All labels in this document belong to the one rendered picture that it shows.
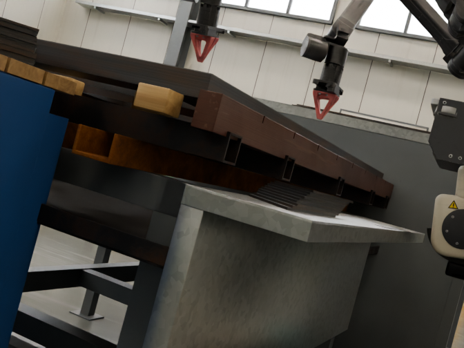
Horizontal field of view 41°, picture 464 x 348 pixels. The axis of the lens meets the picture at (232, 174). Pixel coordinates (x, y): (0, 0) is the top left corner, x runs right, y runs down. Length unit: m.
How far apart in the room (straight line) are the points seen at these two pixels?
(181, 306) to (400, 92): 10.25
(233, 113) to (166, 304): 0.32
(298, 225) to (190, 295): 0.21
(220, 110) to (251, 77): 10.75
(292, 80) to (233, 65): 1.21
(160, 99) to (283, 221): 0.29
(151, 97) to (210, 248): 0.25
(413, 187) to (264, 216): 1.67
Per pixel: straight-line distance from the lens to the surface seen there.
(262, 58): 11.73
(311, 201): 1.07
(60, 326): 1.45
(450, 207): 1.71
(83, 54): 1.15
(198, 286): 0.96
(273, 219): 0.85
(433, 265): 2.48
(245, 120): 1.04
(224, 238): 0.99
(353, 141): 2.55
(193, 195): 0.90
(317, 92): 1.74
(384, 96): 11.08
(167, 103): 0.98
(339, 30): 1.78
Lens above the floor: 0.72
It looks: level
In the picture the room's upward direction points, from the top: 15 degrees clockwise
